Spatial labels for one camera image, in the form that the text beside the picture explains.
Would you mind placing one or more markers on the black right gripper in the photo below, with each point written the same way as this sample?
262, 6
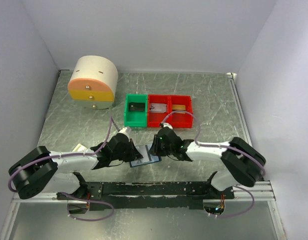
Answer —
154, 149

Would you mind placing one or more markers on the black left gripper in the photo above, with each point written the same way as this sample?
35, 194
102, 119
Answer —
134, 154

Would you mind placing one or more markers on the blue leather card holder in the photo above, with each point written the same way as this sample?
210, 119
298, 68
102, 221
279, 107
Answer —
147, 157

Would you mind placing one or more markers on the grey magnetic stripe card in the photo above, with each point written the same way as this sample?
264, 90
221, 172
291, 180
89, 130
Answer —
158, 108

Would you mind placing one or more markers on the dark card with chip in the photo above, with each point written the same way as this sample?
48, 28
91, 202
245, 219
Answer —
137, 106

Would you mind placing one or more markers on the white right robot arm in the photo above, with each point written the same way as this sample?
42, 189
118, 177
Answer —
243, 164

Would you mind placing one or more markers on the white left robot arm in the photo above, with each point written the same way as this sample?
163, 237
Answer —
55, 172

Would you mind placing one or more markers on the gold card in red bin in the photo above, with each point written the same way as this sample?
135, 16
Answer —
179, 108

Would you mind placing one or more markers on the green plastic bin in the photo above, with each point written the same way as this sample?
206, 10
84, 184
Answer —
135, 119

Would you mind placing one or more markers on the white small cardboard box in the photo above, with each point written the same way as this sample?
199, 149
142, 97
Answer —
79, 148

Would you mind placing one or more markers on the cream round drawer cabinet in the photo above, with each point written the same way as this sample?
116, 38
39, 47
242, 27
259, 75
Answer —
93, 82

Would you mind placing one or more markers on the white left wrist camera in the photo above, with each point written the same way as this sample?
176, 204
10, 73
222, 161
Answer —
126, 131

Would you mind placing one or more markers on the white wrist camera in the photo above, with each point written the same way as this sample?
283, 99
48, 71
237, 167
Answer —
166, 125
126, 131

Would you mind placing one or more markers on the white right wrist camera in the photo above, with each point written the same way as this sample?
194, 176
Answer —
166, 125

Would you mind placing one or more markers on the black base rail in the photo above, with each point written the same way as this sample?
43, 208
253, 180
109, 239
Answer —
171, 194

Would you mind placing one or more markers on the aluminium frame rail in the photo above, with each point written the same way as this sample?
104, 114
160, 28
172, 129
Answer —
261, 191

